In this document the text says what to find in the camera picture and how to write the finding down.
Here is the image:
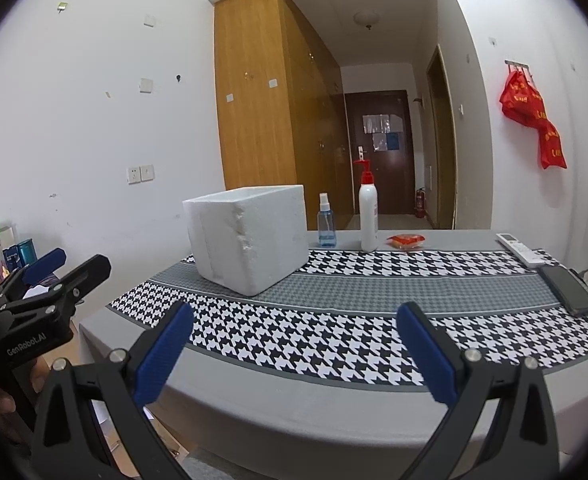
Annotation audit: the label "white remote control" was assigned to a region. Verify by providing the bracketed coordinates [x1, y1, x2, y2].
[496, 232, 544, 267]

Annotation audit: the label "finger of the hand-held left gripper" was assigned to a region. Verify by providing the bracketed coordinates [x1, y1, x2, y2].
[6, 254, 112, 318]
[0, 247, 68, 302]

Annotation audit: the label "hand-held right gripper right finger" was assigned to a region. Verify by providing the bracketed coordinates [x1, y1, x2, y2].
[396, 301, 560, 480]

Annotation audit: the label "row of toiletry bottles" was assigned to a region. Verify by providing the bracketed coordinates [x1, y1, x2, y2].
[0, 222, 37, 286]

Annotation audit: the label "red plastic bags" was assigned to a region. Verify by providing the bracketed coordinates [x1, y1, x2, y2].
[498, 70, 568, 171]

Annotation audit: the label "red snack packet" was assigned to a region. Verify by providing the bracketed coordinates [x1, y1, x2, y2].
[387, 233, 426, 250]

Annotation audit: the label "dark brown door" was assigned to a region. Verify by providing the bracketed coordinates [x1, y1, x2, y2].
[344, 90, 415, 216]

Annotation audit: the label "wooden door frame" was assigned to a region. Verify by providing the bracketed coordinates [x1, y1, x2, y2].
[426, 44, 458, 231]

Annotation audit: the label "clear blue spray bottle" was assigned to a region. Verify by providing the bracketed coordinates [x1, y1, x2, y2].
[317, 192, 338, 248]

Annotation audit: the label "white lotion pump bottle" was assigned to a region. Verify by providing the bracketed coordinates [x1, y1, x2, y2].
[353, 159, 379, 252]

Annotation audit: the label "black smartphone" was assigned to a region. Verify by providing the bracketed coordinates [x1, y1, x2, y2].
[538, 265, 588, 317]

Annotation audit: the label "ceiling lamp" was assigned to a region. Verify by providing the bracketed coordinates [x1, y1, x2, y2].
[353, 10, 382, 31]

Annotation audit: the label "houndstooth table mat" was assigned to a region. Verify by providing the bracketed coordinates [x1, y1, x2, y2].
[106, 247, 588, 393]

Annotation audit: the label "wooden wardrobe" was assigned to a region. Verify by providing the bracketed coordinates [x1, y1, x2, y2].
[214, 0, 355, 231]

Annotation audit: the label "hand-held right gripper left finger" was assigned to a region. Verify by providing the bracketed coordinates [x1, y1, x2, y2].
[31, 301, 195, 480]

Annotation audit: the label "white foam box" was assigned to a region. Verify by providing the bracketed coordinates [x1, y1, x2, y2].
[182, 185, 309, 297]

